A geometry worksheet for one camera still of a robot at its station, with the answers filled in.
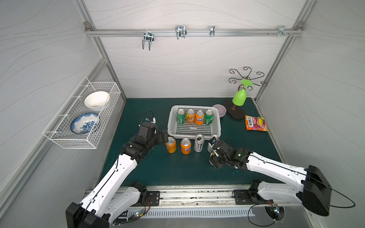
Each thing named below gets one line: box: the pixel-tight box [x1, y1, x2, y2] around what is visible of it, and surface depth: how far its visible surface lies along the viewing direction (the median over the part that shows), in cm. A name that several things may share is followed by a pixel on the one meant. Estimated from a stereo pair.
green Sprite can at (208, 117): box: [204, 109, 214, 125], surface depth 100 cm
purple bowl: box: [212, 104, 227, 118], surface depth 111 cm
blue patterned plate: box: [70, 112, 99, 135], surface depth 65 cm
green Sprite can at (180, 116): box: [176, 109, 186, 124], surface depth 100 cm
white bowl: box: [83, 90, 110, 112], surface depth 73 cm
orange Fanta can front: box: [180, 137, 192, 155], surface depth 86 cm
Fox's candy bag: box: [244, 114, 270, 133], surface depth 103 cm
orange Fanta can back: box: [194, 109, 205, 126], surface depth 99 cm
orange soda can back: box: [186, 109, 196, 124], surface depth 100 cm
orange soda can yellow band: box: [165, 136, 177, 154], surface depth 86 cm
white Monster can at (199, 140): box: [193, 133, 205, 153], surface depth 84 cm
